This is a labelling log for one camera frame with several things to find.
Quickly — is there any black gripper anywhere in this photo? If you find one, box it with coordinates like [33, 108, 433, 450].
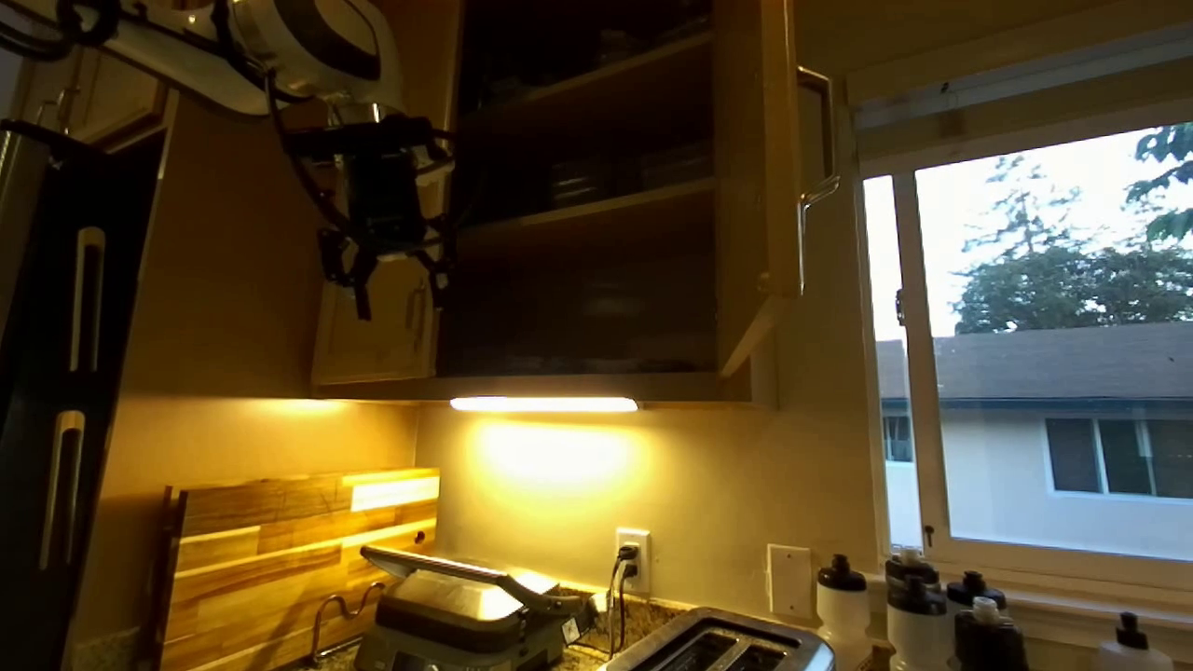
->
[292, 114, 453, 319]

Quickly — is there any wooden cabinet door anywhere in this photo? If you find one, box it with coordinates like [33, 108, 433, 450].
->
[710, 0, 801, 377]
[311, 257, 437, 386]

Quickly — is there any door metal handle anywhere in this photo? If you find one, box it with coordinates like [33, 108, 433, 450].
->
[794, 64, 842, 294]

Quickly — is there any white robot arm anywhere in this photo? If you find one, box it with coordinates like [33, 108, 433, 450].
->
[0, 0, 453, 319]

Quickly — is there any under-cabinet light strip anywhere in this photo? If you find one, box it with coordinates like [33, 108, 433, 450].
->
[448, 394, 639, 413]

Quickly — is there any wooden cutting board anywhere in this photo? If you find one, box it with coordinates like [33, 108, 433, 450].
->
[151, 471, 441, 671]

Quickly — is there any panini press grill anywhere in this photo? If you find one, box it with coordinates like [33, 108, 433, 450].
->
[355, 543, 592, 671]

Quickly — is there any silver toaster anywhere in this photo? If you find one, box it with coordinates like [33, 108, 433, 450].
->
[602, 609, 833, 671]

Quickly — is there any white bottle black cap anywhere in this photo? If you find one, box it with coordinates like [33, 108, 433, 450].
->
[815, 554, 869, 671]

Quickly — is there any kitchen window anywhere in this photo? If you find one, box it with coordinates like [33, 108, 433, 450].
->
[851, 20, 1193, 609]

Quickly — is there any dark bottle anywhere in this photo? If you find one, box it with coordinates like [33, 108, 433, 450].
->
[953, 595, 1030, 671]

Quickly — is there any far right white bottle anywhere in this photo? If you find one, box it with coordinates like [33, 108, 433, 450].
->
[1093, 611, 1173, 671]

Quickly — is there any wooden cabinet frame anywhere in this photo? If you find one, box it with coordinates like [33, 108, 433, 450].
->
[320, 0, 763, 405]

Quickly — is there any black camera stand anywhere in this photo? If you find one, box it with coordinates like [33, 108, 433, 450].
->
[0, 118, 162, 671]

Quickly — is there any wall power outlet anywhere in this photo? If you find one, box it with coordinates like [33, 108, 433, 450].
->
[616, 527, 652, 595]

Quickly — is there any black power cable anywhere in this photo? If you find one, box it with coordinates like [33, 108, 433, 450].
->
[602, 541, 644, 658]

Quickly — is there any white light switch plate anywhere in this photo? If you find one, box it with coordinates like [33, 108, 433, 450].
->
[767, 543, 812, 622]

